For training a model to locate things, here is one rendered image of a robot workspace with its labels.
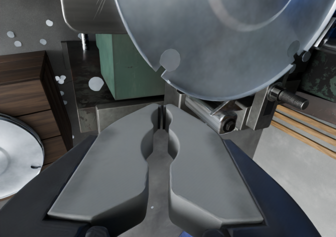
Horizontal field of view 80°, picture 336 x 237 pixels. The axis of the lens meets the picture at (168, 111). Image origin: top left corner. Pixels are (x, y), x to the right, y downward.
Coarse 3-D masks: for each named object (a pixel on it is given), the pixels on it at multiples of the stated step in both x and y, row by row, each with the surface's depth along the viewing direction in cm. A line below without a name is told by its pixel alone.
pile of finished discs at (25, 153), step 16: (0, 128) 53; (16, 128) 55; (0, 144) 55; (16, 144) 57; (32, 144) 58; (0, 160) 56; (16, 160) 59; (32, 160) 61; (0, 176) 59; (16, 176) 61; (32, 176) 63; (0, 192) 61
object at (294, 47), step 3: (294, 42) 26; (297, 42) 26; (291, 45) 26; (294, 45) 26; (297, 45) 26; (288, 48) 26; (291, 48) 26; (294, 48) 27; (297, 48) 27; (288, 51) 26; (291, 51) 27; (294, 51) 27; (288, 54) 27; (291, 54) 27
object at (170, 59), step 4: (164, 52) 19; (168, 52) 19; (172, 52) 19; (176, 52) 19; (160, 56) 19; (164, 56) 19; (168, 56) 19; (172, 56) 19; (176, 56) 20; (160, 60) 19; (164, 60) 19; (168, 60) 20; (172, 60) 20; (176, 60) 20; (164, 64) 20; (168, 64) 20; (172, 64) 20; (176, 64) 20; (168, 68) 20; (172, 68) 20
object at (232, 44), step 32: (128, 0) 16; (160, 0) 17; (192, 0) 18; (224, 0) 18; (256, 0) 20; (288, 0) 22; (320, 0) 24; (128, 32) 16; (160, 32) 18; (192, 32) 19; (224, 32) 21; (256, 32) 23; (288, 32) 25; (320, 32) 26; (160, 64) 19; (192, 64) 21; (224, 64) 23; (256, 64) 25; (288, 64) 27; (224, 96) 25
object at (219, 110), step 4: (228, 100) 25; (220, 104) 25; (224, 104) 25; (228, 104) 25; (232, 104) 26; (236, 104) 26; (216, 108) 25; (220, 108) 25; (224, 108) 25; (228, 108) 26; (232, 108) 26; (236, 108) 26; (240, 108) 27; (212, 112) 25; (216, 112) 25; (220, 112) 25; (224, 112) 26
